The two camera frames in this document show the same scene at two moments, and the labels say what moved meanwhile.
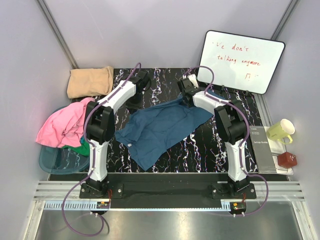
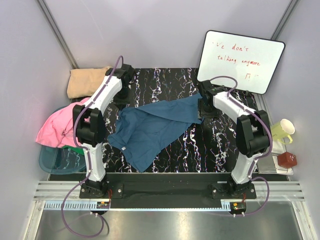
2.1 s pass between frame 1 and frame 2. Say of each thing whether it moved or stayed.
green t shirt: stayed
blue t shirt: moved
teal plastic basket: stayed
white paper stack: stayed
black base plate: stayed
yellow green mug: stayed
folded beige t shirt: stayed
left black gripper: moved
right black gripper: moved
